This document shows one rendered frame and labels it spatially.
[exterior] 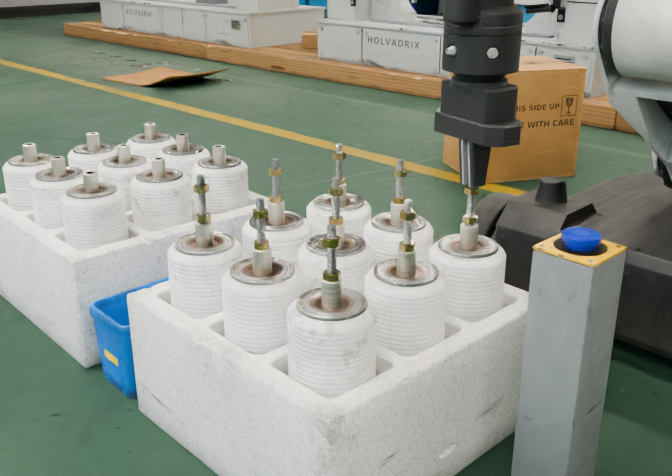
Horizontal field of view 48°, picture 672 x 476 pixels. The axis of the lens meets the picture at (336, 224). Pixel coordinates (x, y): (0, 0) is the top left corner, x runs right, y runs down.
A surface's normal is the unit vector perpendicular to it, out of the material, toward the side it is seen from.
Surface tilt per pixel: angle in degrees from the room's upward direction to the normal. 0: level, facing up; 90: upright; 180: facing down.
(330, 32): 90
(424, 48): 90
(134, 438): 0
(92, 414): 0
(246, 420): 90
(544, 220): 45
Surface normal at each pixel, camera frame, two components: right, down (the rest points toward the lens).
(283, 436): -0.72, 0.24
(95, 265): 0.68, 0.26
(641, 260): -0.51, -0.48
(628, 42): -0.69, 0.48
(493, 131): -0.22, 0.34
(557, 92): 0.28, 0.33
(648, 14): -0.69, 0.01
